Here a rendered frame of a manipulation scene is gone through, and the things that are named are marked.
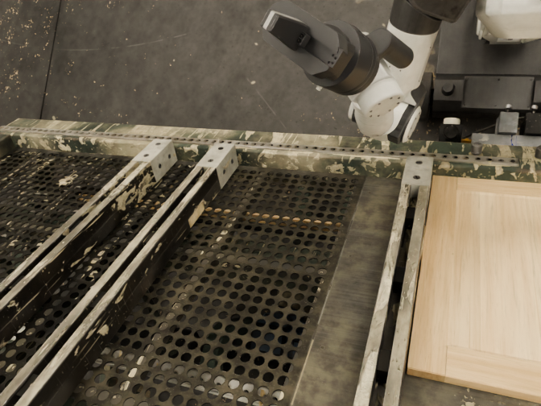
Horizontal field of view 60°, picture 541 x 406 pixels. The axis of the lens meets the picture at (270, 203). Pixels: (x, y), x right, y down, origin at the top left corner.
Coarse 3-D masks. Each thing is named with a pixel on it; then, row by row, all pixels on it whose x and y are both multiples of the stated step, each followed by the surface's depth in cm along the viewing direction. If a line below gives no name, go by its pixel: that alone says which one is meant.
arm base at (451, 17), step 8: (416, 0) 75; (424, 0) 75; (432, 0) 75; (440, 0) 75; (448, 0) 75; (456, 0) 75; (464, 0) 75; (416, 8) 76; (424, 8) 76; (432, 8) 76; (440, 8) 76; (448, 8) 76; (456, 8) 76; (464, 8) 76; (432, 16) 78; (440, 16) 77; (448, 16) 77; (456, 16) 77
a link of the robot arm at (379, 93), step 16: (384, 32) 64; (384, 48) 64; (400, 48) 66; (384, 64) 69; (400, 64) 70; (368, 80) 65; (384, 80) 68; (352, 96) 70; (368, 96) 68; (384, 96) 67; (400, 96) 69; (368, 112) 70; (384, 112) 72
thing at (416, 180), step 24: (408, 168) 110; (408, 192) 102; (408, 216) 97; (408, 240) 95; (384, 264) 85; (408, 264) 84; (384, 288) 80; (408, 288) 80; (384, 312) 76; (408, 312) 76; (384, 336) 77; (408, 336) 74; (384, 360) 70; (360, 384) 66; (384, 384) 70
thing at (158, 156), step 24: (168, 144) 135; (144, 168) 126; (168, 168) 137; (120, 192) 117; (144, 192) 127; (72, 216) 110; (96, 216) 110; (120, 216) 118; (48, 240) 104; (72, 240) 104; (96, 240) 111; (24, 264) 98; (48, 264) 98; (72, 264) 104; (0, 288) 93; (24, 288) 92; (48, 288) 98; (0, 312) 88; (24, 312) 93; (0, 336) 88
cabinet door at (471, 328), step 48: (432, 192) 110; (480, 192) 108; (528, 192) 106; (432, 240) 97; (480, 240) 95; (528, 240) 94; (432, 288) 86; (480, 288) 85; (528, 288) 84; (432, 336) 78; (480, 336) 77; (528, 336) 76; (480, 384) 70; (528, 384) 69
